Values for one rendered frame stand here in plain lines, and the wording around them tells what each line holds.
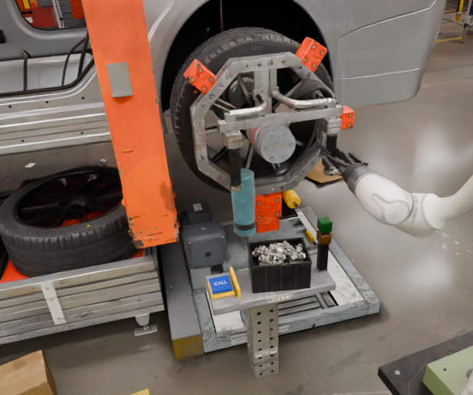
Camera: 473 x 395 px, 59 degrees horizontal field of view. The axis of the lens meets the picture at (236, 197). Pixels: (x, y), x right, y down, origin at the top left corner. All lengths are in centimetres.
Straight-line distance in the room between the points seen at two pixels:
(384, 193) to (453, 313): 110
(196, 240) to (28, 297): 69
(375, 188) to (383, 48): 109
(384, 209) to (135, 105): 79
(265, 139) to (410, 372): 87
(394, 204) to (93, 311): 127
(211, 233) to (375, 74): 108
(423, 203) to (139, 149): 87
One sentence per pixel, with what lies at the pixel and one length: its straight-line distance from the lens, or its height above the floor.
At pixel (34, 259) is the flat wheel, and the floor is 40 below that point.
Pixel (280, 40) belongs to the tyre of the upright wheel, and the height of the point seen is 116.
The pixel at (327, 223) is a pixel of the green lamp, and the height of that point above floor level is 66.
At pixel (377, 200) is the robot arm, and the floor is 86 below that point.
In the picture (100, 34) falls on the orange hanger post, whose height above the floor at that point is 126.
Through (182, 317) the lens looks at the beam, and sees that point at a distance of 186.
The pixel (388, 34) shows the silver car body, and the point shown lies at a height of 108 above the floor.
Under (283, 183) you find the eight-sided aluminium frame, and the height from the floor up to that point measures 62.
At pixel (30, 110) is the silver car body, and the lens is 197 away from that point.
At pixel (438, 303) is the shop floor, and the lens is 220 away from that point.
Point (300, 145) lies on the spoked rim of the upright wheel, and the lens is 181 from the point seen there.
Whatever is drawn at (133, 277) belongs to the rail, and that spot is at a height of 33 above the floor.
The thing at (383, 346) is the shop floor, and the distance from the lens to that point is 196.
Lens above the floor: 145
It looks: 31 degrees down
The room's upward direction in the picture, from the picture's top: 4 degrees counter-clockwise
